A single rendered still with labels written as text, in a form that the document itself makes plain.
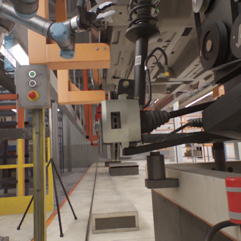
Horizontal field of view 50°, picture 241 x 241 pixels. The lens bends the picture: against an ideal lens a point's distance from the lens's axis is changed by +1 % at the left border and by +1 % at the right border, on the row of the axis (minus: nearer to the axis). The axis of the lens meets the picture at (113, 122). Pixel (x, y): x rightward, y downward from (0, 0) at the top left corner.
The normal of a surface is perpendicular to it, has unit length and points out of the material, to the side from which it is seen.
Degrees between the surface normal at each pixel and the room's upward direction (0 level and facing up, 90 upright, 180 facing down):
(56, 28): 90
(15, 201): 90
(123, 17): 180
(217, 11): 90
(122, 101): 67
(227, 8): 90
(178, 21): 161
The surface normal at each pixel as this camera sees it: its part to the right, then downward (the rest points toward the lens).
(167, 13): 0.07, 0.59
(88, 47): 0.06, -0.13
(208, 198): -1.00, 0.04
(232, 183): -0.61, -0.07
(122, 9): 0.05, 0.99
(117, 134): 0.07, 0.19
